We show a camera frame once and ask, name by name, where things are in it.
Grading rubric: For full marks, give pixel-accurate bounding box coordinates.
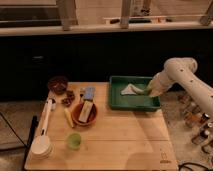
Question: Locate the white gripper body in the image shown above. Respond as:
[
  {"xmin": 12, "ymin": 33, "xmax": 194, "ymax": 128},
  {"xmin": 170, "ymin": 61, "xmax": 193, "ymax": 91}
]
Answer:
[{"xmin": 148, "ymin": 71, "xmax": 174, "ymax": 97}]

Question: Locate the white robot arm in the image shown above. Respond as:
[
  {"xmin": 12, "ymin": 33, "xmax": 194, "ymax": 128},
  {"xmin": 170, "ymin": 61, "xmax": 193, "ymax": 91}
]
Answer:
[{"xmin": 148, "ymin": 57, "xmax": 213, "ymax": 116}]

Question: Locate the green plastic tray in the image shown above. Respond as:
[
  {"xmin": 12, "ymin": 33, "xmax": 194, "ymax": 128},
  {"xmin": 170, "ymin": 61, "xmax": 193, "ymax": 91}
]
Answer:
[{"xmin": 108, "ymin": 76, "xmax": 161, "ymax": 112}]

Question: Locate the white cloth in tray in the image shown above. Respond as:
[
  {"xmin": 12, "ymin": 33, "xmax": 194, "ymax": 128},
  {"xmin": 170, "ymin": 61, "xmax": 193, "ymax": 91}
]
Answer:
[{"xmin": 121, "ymin": 84, "xmax": 143, "ymax": 95}]

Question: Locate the spice bottle rack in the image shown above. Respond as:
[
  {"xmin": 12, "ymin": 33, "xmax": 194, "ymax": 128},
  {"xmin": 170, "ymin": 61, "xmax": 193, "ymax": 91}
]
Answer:
[{"xmin": 179, "ymin": 94, "xmax": 210, "ymax": 145}]

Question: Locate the blue sponge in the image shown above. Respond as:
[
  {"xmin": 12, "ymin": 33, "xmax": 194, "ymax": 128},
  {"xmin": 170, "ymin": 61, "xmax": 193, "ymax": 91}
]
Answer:
[{"xmin": 83, "ymin": 87, "xmax": 95, "ymax": 101}]

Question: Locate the orange bowl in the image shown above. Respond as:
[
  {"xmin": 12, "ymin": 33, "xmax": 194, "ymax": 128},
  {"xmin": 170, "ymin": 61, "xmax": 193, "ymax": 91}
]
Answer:
[{"xmin": 71, "ymin": 101, "xmax": 97, "ymax": 126}]

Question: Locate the wooden block in bowl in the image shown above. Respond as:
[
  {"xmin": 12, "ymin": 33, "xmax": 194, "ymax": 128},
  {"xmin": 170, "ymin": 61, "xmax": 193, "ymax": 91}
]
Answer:
[{"xmin": 78, "ymin": 101, "xmax": 93, "ymax": 123}]

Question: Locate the wooden cutting board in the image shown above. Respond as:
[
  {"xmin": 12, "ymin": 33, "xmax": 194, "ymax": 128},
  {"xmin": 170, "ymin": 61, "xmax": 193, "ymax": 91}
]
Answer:
[{"xmin": 25, "ymin": 82, "xmax": 178, "ymax": 171}]

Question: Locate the brown pine cone cluster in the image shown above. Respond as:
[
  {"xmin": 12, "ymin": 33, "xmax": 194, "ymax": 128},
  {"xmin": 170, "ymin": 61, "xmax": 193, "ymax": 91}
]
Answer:
[{"xmin": 61, "ymin": 91, "xmax": 75, "ymax": 107}]

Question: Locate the green plastic cup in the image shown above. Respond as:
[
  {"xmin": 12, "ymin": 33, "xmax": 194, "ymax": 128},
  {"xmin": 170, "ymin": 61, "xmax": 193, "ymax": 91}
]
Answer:
[{"xmin": 66, "ymin": 133, "xmax": 81, "ymax": 150}]

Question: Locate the black cable right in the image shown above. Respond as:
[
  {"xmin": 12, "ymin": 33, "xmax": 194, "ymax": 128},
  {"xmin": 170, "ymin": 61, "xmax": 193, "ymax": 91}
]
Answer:
[{"xmin": 178, "ymin": 161, "xmax": 213, "ymax": 171}]

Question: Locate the black cable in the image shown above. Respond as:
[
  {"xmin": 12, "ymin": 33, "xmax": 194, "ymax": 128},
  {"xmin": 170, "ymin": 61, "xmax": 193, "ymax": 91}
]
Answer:
[
  {"xmin": 178, "ymin": 161, "xmax": 213, "ymax": 171},
  {"xmin": 0, "ymin": 111, "xmax": 29, "ymax": 151}
]

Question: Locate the black cable left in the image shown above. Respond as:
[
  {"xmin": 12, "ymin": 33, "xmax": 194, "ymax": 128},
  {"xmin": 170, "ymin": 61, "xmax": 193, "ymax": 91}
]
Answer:
[{"xmin": 0, "ymin": 111, "xmax": 29, "ymax": 151}]

